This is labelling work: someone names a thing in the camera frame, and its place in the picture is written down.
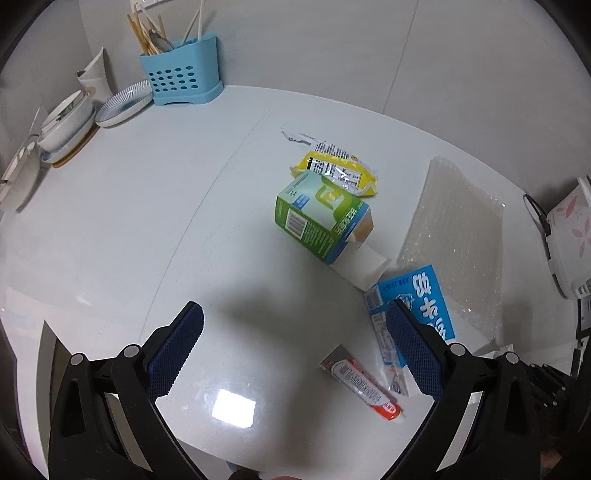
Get blue plastic utensil holder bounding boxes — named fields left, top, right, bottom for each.
left=139, top=36, right=225, bottom=107

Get wooden trivet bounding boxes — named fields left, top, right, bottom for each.
left=44, top=122, right=100, bottom=168

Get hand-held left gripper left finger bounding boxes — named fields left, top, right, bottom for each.
left=48, top=301, right=205, bottom=480

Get white rice cooker pink flower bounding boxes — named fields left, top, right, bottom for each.
left=545, top=175, right=591, bottom=301

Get white bowl with lid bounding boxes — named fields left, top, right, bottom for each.
left=38, top=90, right=97, bottom=153

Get bundle of wooden chopsticks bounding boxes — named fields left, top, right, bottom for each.
left=127, top=11, right=164, bottom=56

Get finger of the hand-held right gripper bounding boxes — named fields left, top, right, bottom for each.
left=526, top=364, right=571, bottom=411

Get yellow snack wrapper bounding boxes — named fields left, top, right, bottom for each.
left=281, top=130, right=379, bottom=198

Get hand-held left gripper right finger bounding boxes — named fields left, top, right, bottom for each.
left=385, top=299, right=548, bottom=480

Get white jug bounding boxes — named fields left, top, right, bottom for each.
left=76, top=46, right=112, bottom=108

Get metal spoon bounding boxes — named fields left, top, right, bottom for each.
left=148, top=28, right=175, bottom=52

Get white chopsticks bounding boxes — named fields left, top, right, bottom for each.
left=182, top=0, right=207, bottom=45

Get blue striped plate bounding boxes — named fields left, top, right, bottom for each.
left=95, top=79, right=154, bottom=128

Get black rice cooker power cord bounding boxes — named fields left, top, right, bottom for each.
left=523, top=194, right=555, bottom=259

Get green and white carton box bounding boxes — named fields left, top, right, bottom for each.
left=276, top=170, right=391, bottom=291

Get clear bubble wrap sheet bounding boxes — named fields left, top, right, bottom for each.
left=398, top=157, right=511, bottom=344

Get red and white ointment tube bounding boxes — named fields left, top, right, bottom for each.
left=318, top=344, right=408, bottom=422

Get blue and white milk carton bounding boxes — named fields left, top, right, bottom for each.
left=364, top=264, right=494, bottom=398

